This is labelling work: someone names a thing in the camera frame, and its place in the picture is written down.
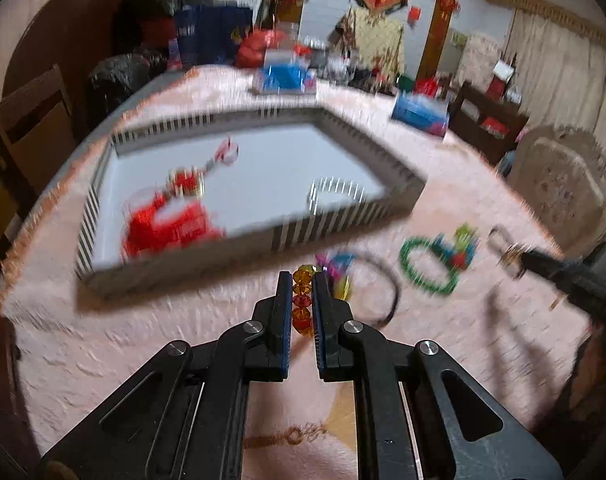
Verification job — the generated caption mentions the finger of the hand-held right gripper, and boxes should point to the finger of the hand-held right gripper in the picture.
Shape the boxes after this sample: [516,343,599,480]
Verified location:
[520,251,606,319]

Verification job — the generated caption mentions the silver bracelet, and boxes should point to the silver bracelet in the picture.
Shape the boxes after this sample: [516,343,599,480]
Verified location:
[307,176,368,212]

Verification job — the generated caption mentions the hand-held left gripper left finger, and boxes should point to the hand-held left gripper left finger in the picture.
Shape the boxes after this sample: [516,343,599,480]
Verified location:
[43,271,292,480]

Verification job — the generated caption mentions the green bead bracelet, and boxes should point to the green bead bracelet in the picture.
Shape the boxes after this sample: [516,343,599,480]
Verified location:
[400,236,460,297]

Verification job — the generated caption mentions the amber bead bracelet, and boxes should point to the amber bead bracelet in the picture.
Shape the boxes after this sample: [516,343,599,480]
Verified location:
[292,266,315,339]

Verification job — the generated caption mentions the gold ring jewelry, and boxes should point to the gold ring jewelry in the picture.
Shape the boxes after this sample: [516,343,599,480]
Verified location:
[487,227,530,280]

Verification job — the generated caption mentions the blue tissue box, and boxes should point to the blue tissue box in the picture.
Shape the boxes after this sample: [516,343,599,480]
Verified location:
[252,52,320,99]

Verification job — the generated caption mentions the blue packet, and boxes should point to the blue packet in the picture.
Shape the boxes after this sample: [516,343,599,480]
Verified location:
[390,92,452,137]

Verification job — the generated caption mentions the wooden chair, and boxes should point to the wooden chair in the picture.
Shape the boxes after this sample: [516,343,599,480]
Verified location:
[0,64,80,204]

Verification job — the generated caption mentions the beige upholstered chair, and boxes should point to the beige upholstered chair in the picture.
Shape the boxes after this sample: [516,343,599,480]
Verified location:
[507,124,606,262]

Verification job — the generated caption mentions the beige curtain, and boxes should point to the beige curtain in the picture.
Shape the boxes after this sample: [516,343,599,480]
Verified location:
[502,6,606,128]

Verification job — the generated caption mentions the round wooden tabletop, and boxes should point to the round wooden tabletop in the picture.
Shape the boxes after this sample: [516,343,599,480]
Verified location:
[2,0,130,107]

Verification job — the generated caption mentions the multicoloured bead bracelet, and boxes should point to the multicoloured bead bracelet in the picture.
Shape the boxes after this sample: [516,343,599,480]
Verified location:
[315,252,358,304]

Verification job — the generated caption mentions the pink fluffy tablecloth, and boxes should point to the pink fluffy tablecloth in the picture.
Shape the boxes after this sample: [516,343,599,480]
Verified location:
[0,64,600,480]

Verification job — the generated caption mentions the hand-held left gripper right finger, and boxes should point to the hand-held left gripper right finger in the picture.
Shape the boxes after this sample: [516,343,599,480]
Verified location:
[311,272,565,480]

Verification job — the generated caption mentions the blue cartons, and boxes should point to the blue cartons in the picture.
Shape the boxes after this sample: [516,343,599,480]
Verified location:
[172,2,258,69]

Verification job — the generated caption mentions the red tassel knot ornament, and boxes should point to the red tassel knot ornament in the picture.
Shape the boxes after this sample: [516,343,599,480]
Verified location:
[122,137,242,262]

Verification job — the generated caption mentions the green and blue hair clip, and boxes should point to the green and blue hair clip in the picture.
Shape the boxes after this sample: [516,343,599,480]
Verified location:
[432,224,480,272]

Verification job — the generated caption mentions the striped-edge white tray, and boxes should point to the striped-edge white tray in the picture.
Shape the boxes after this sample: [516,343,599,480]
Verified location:
[74,107,429,292]

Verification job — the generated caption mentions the red plastic bag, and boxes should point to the red plastic bag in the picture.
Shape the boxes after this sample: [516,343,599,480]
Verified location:
[235,29,286,69]

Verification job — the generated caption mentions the dark wooden cabinet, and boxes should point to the dark wooden cabinet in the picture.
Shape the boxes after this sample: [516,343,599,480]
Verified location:
[452,82,530,162]

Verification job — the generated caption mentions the black plastic bag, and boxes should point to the black plastic bag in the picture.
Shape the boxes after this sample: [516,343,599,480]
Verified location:
[87,52,160,122]

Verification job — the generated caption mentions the patterned cloth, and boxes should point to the patterned cloth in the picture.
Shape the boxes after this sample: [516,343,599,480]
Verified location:
[332,7,405,77]

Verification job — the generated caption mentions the black bangle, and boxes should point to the black bangle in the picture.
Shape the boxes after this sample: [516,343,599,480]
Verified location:
[342,252,402,330]

